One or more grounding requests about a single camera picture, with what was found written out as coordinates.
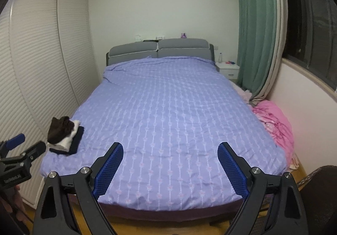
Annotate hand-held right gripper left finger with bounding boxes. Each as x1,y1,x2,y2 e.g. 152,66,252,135
33,142,124,235

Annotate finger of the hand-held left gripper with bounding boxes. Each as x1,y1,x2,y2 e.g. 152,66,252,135
5,141,46,170
0,134,25,158

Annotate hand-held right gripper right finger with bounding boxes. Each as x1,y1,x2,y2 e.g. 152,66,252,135
217,142,308,235

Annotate dark brown pants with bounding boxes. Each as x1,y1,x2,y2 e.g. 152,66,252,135
47,116,75,144

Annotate person's left hand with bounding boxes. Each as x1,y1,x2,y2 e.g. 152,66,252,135
8,185,29,228

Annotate white folded garment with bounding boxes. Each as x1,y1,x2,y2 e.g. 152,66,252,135
47,120,81,150

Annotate navy folded garment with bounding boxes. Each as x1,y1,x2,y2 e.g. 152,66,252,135
49,126,85,156

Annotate pink blanket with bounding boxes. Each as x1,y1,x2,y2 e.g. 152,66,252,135
251,100,299,170

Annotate dark bed base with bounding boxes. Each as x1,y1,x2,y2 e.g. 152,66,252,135
97,193,266,225

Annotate pale pink cloth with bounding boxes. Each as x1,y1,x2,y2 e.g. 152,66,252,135
232,82,253,104

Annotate white louvred wardrobe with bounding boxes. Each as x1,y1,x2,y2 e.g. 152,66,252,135
0,0,102,202

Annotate purple patterned bed sheet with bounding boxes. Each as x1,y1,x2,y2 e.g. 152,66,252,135
39,56,287,204

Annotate dark chair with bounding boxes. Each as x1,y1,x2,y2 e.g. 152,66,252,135
297,165,337,235

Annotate white nightstand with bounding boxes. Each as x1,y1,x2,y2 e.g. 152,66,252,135
216,62,241,79

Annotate grey padded headboard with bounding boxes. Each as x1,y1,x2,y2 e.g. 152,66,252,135
106,38,217,67

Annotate green curtain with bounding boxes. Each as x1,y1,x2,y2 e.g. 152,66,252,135
234,0,278,93

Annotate beige curtain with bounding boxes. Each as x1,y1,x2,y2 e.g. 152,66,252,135
249,0,289,106

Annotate dark window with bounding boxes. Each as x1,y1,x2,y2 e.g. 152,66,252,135
282,0,337,91

